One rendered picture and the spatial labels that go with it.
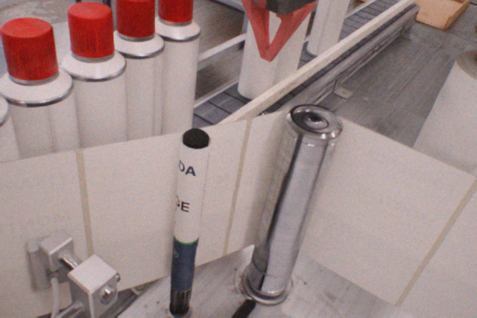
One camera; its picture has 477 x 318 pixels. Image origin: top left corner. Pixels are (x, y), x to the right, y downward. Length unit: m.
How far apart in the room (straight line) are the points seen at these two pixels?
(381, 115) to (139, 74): 0.41
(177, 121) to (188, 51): 0.08
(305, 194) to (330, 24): 0.51
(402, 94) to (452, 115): 0.43
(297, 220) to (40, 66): 0.21
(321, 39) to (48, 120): 0.56
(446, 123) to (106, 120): 0.32
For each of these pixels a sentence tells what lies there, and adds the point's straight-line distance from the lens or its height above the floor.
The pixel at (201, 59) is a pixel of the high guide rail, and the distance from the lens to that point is 0.56.
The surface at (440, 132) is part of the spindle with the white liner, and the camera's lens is 0.47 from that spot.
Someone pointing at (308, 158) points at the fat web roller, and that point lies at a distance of 0.29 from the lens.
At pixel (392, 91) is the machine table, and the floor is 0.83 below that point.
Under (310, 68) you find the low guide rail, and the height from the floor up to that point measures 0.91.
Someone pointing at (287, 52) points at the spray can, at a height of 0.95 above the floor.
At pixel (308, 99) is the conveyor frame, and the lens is 0.73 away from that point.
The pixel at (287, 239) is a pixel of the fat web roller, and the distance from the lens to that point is 0.34.
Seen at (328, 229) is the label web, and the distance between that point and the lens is 0.37.
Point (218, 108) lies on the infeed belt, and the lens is 0.62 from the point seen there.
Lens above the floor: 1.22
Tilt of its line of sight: 37 degrees down
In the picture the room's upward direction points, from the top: 10 degrees clockwise
